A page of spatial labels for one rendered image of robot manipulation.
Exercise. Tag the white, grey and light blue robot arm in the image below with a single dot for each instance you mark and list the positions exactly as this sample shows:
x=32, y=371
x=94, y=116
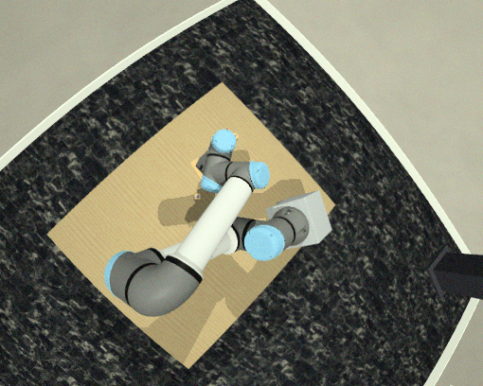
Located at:
x=157, y=290

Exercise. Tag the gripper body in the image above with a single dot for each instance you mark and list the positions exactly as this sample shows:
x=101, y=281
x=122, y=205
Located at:
x=201, y=162

